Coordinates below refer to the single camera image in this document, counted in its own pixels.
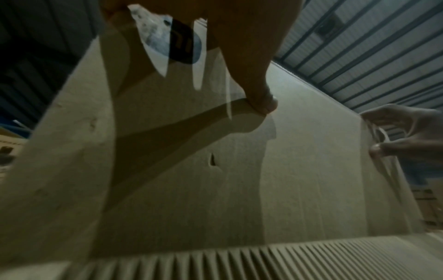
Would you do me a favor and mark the person's left hand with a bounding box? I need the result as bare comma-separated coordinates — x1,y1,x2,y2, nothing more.
100,0,305,116

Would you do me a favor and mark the person's right hand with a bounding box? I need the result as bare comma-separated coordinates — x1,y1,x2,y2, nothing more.
359,104,443,165

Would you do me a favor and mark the dented white-labelled cardboard box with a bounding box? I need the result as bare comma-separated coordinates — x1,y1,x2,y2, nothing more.
0,16,430,263

